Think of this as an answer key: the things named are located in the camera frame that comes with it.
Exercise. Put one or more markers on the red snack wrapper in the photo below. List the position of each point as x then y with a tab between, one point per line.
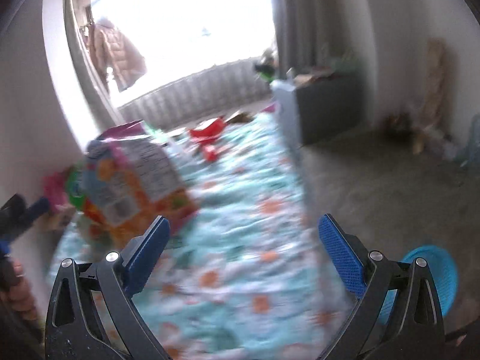
205	136

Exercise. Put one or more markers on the balcony metal railing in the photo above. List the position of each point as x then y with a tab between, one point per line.
212	91

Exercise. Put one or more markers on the beige puffer jacket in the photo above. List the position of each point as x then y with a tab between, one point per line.
109	48

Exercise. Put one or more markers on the floral teal bed quilt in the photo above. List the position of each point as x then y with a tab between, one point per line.
244	278

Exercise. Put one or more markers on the orange purple snack bag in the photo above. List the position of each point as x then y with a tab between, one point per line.
129	180

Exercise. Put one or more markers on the wooden patterned board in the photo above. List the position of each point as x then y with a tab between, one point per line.
430	114

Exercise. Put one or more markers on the grey curtain right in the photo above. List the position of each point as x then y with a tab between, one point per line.
307	29

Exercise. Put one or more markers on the grey cabinet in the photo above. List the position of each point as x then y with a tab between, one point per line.
318	110

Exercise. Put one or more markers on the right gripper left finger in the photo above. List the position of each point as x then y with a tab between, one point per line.
74	329

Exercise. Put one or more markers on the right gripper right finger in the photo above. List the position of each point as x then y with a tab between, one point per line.
414	329

